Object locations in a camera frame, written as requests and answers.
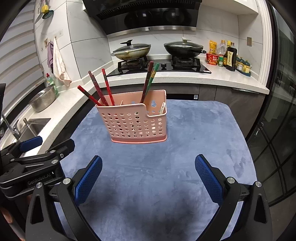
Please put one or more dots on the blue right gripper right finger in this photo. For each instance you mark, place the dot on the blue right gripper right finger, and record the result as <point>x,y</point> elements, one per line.
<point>209,179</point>

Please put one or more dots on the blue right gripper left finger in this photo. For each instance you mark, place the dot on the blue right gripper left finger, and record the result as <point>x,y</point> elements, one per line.
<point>85,179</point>

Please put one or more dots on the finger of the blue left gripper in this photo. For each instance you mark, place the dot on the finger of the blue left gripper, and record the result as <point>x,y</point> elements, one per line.
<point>30,144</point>

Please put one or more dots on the red chopstick dark end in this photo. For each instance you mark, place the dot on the red chopstick dark end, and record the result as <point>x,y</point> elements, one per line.
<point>102,97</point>

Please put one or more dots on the dark red worn chopstick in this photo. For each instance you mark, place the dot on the dark red worn chopstick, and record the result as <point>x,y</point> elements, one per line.
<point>88,95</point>

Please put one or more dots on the white ceramic spoon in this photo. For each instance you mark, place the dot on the white ceramic spoon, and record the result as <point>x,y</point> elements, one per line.
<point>163,108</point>

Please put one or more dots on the bright red chopstick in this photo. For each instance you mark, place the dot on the bright red chopstick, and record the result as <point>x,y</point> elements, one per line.
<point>108,87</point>

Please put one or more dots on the green chopstick gold band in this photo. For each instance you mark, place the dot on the green chopstick gold band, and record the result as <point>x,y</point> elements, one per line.
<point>155,69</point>

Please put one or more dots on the maroon chopstick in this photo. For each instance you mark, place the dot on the maroon chopstick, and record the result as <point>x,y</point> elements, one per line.
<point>150,68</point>

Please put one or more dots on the right hand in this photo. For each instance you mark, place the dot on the right hand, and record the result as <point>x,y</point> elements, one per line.
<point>13,217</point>

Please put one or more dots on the chrome sink faucet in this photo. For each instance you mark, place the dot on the chrome sink faucet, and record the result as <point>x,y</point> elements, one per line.
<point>18,134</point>

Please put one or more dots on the steel sink basin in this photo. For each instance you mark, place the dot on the steel sink basin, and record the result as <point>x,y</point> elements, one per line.
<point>32,128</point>

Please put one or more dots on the blue plush table mat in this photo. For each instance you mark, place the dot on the blue plush table mat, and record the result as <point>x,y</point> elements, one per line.
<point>152,191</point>

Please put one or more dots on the green dish soap bottle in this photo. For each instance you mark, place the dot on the green dish soap bottle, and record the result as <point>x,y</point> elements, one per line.
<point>50,81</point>

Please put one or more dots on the pink perforated utensil basket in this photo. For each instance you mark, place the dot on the pink perforated utensil basket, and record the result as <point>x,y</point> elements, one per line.
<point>132,122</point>

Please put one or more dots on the white hanging towel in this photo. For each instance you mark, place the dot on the white hanging towel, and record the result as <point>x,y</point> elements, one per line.
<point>59,69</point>

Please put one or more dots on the spice jar rack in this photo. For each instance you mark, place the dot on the spice jar rack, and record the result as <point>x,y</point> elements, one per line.
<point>243,66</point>

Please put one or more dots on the red seasoning packet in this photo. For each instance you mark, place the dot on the red seasoning packet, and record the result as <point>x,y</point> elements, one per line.
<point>212,59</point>

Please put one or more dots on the small green cap jar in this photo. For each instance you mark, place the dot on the small green cap jar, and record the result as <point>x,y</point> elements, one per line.
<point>221,61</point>

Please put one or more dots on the dark soy sauce bottle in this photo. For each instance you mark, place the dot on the dark soy sauce bottle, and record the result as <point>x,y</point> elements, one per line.
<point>231,57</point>

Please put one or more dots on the black gas stove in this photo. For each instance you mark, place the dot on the black gas stove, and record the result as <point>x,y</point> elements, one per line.
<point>141,65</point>

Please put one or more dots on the clear oil bottle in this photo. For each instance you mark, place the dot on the clear oil bottle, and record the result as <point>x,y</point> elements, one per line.
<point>221,50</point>

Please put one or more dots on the wok with glass lid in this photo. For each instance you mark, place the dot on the wok with glass lid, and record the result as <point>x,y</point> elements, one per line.
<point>131,51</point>

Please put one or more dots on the yellow seasoning bag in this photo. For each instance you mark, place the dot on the yellow seasoning bag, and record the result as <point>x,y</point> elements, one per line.
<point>212,47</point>

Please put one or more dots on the black wok with lid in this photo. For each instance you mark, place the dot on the black wok with lid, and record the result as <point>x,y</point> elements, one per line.
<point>184,48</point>

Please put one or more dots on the black range hood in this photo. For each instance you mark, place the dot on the black range hood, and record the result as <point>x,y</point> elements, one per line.
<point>125,17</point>

